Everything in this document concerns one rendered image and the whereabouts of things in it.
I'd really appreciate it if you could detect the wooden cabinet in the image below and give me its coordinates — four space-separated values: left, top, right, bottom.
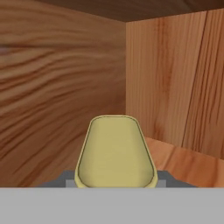
0 0 224 188

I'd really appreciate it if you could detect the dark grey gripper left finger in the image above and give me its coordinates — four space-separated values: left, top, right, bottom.
40 170 79 188

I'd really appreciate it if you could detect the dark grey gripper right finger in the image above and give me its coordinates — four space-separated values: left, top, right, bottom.
155 170 196 188

